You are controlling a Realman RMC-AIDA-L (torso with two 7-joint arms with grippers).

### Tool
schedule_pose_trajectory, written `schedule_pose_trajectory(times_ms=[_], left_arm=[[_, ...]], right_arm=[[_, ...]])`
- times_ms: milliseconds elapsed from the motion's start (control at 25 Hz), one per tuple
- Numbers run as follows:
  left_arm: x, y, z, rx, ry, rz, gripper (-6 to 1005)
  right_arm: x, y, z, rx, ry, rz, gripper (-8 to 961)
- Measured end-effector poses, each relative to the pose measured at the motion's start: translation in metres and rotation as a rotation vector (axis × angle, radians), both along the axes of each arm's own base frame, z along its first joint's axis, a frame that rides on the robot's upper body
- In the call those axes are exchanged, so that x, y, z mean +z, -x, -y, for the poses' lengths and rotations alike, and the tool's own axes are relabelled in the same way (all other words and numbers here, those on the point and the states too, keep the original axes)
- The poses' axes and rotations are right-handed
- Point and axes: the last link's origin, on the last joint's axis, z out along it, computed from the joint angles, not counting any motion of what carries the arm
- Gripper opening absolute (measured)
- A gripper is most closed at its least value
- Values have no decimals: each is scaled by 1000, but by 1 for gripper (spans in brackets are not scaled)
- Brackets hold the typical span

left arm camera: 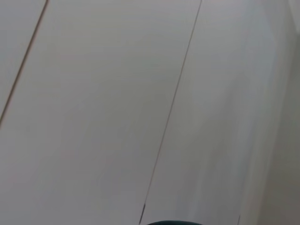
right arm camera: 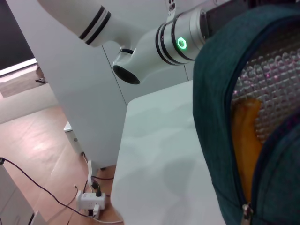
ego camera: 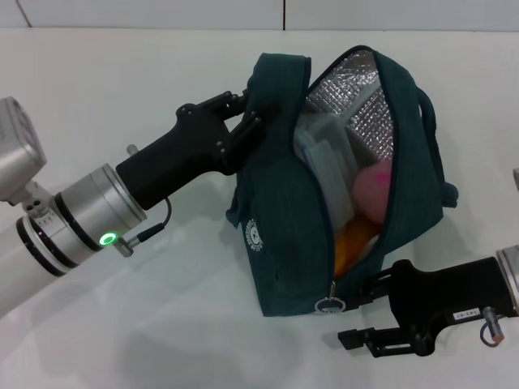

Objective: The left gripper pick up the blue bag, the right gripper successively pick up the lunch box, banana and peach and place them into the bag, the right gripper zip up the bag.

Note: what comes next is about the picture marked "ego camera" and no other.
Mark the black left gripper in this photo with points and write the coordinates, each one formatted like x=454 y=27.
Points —
x=178 y=162

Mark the clear plastic food container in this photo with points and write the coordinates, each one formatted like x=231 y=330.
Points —
x=328 y=162

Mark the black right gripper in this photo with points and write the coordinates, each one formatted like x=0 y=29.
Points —
x=446 y=296

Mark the pink peach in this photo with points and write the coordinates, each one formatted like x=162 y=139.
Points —
x=371 y=186

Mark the teal insulated lunch bag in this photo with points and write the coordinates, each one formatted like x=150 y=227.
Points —
x=284 y=243

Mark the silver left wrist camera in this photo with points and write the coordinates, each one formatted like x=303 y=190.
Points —
x=18 y=150

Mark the yellow banana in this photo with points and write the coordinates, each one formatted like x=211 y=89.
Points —
x=348 y=247

